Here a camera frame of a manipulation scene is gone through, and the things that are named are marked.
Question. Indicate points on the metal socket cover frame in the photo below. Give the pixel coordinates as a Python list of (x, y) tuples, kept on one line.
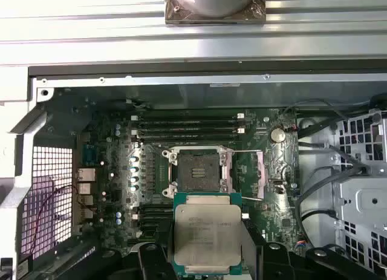
[(262, 177)]

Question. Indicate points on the silver coin cell battery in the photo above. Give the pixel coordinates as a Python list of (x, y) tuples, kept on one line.
[(277, 135)]

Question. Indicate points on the silver CPU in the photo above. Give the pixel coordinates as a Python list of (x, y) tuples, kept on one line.
[(208, 231)]

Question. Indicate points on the green motherboard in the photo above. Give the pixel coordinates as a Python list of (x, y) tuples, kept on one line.
[(281, 171)]

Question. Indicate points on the CPU socket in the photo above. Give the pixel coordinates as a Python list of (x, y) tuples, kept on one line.
[(196, 162)]

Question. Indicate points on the black RAM slot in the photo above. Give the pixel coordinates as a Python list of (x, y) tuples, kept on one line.
[(157, 215), (187, 115), (187, 138), (187, 130), (187, 123), (157, 222), (157, 230), (157, 207)]

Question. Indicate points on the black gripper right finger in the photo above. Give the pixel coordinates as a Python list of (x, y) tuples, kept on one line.
[(272, 262)]

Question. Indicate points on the black and silver PC case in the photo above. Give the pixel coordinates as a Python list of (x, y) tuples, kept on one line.
[(181, 80)]

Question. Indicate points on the silver perforated drive cage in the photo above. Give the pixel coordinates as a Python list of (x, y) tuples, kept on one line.
[(362, 201)]

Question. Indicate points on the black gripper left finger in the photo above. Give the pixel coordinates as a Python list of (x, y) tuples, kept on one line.
[(151, 262)]

